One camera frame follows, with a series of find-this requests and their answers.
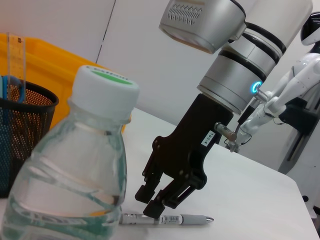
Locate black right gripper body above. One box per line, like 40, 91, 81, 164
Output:
141, 93, 235, 190

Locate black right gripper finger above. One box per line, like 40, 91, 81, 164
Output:
142, 178, 199, 219
134, 171, 163, 203

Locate grey clear ballpoint pen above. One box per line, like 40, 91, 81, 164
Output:
119, 212, 215, 226

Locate clear green-label water bottle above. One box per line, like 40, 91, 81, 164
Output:
0, 64, 141, 240

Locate blue handled scissors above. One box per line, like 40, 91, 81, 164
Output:
0, 74, 26, 141

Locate clear plastic ruler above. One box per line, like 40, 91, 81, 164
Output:
6, 31, 28, 85

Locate black mesh pen holder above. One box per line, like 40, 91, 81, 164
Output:
0, 74, 60, 200

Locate grey robot stand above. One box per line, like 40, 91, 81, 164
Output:
277, 124, 320, 176

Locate white humanoid robot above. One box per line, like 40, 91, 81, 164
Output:
238, 12, 320, 137

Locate yellow plastic bin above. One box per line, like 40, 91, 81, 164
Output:
0, 32, 134, 132

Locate grey right arm cable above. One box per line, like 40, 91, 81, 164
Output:
214, 121, 252, 154

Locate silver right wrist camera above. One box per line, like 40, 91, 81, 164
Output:
158, 0, 248, 55

